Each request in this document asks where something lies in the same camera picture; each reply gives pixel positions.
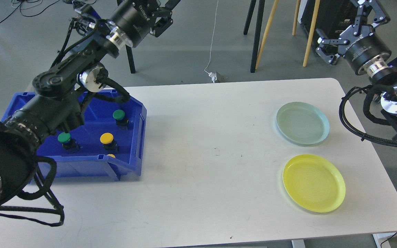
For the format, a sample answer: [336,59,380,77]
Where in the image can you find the blue plastic bin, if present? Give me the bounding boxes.
[2,89,146,181]

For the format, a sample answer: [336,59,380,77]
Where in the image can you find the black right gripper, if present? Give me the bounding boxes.
[316,0,392,76]

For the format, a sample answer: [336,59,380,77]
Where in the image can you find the light green plate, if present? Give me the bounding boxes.
[275,102,330,147]

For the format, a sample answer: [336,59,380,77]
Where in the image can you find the wooden leg right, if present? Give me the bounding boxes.
[302,0,321,67]

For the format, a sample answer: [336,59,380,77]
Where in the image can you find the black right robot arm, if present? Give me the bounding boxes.
[316,0,397,147]

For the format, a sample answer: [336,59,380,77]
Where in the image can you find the black floor cables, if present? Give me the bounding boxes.
[0,0,97,40]

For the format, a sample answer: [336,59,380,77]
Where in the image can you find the black computer case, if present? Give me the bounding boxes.
[299,0,357,39]

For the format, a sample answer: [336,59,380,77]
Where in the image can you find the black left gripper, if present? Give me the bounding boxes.
[107,0,180,48]

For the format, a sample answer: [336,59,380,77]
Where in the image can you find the yellow plate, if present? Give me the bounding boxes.
[282,154,346,213]

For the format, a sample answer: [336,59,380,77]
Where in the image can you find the black stand leg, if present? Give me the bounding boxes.
[114,0,139,74]

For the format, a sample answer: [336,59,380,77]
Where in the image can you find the wooden leg middle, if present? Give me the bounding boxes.
[292,0,301,36]

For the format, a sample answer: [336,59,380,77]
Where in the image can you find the wooden leg left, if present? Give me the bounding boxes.
[254,0,280,72]

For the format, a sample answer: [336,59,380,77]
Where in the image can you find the black stand legs right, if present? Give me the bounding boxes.
[243,0,266,73]

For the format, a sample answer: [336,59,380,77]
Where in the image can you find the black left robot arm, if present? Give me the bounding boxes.
[0,0,179,227]

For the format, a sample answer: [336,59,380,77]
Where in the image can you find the white cable with plug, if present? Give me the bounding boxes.
[204,0,226,83]

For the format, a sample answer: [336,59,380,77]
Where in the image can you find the wooden leg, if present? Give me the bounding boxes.
[292,0,301,36]
[254,0,280,72]
[302,0,321,67]

